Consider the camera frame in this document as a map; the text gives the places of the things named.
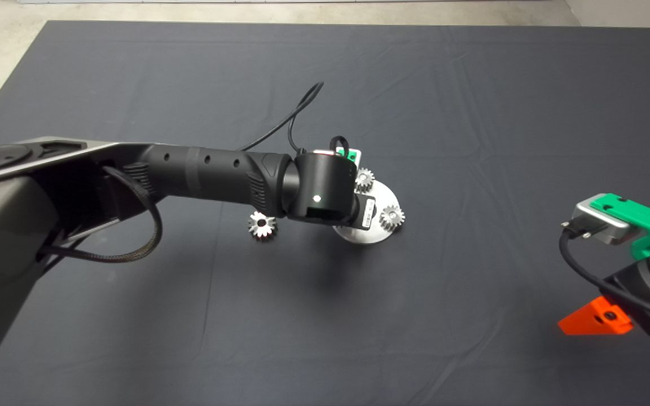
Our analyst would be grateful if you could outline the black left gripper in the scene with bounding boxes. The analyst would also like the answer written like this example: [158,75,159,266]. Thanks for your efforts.
[352,193,380,232]

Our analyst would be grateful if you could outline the larger steel gear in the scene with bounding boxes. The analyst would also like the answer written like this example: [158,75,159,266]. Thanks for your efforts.
[248,210,278,240]

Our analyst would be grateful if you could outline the round metal plate with hole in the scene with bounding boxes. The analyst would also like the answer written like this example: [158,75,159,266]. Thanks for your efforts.
[333,179,400,245]

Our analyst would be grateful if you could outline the dark grey table cloth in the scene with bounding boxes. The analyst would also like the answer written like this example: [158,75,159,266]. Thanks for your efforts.
[0,21,650,406]

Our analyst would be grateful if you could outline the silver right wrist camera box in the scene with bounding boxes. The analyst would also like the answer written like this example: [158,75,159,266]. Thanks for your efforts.
[562,200,634,246]

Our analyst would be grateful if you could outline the green right camera mount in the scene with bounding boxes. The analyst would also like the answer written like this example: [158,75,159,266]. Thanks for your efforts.
[592,193,650,261]

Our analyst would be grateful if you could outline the thin black left camera cable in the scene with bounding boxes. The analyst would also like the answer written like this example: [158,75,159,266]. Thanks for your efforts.
[238,82,350,156]

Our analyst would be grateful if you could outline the braided black arm cable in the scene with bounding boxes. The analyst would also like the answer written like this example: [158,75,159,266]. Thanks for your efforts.
[42,165,164,264]

